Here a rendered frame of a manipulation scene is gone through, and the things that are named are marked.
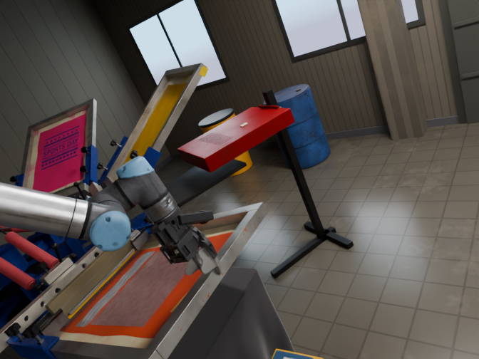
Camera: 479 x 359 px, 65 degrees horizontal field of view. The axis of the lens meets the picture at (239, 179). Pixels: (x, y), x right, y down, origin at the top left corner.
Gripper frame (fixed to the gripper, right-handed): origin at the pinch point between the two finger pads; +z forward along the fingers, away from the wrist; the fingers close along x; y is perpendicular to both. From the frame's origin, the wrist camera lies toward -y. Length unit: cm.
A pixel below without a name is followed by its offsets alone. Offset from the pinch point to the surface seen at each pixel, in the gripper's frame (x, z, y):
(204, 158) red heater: -66, -6, -86
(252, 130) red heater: -50, -3, -113
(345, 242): -52, 105, -144
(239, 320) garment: -10.0, 24.1, -4.4
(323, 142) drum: -108, 81, -288
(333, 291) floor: -50, 109, -101
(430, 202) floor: -4, 117, -194
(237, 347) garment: -11.2, 29.7, 1.3
